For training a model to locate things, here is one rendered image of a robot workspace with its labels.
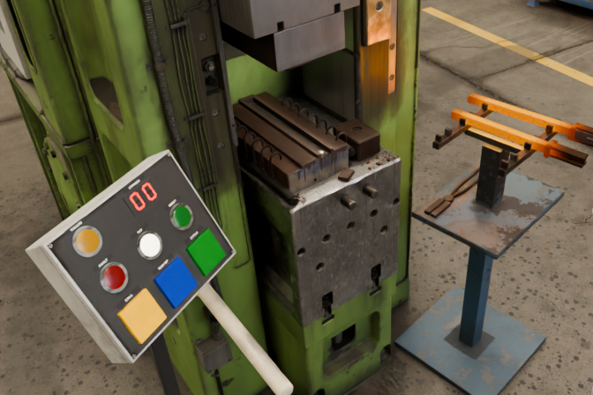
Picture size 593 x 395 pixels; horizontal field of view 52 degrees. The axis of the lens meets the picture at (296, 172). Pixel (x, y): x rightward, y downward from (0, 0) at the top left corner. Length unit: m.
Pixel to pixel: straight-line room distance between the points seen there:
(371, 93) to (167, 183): 0.78
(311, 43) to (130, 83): 0.43
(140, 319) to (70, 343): 1.47
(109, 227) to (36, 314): 1.67
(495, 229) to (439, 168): 1.46
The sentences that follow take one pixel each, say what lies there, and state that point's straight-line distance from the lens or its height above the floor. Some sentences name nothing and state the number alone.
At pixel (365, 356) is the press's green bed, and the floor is 0.14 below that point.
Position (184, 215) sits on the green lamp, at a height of 1.09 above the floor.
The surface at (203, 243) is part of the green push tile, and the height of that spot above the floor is 1.03.
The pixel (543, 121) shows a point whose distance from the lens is 1.90.
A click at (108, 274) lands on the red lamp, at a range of 1.19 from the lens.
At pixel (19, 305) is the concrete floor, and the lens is 2.93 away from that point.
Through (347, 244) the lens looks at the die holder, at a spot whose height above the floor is 0.70.
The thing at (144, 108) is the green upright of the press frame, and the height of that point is 1.23.
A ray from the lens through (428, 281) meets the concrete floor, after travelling 2.65.
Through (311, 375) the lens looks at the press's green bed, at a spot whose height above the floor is 0.22.
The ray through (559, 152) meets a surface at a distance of 1.76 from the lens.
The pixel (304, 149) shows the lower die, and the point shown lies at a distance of 1.63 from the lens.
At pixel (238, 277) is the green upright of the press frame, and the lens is 1.86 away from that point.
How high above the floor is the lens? 1.87
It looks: 35 degrees down
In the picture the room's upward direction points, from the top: 5 degrees counter-clockwise
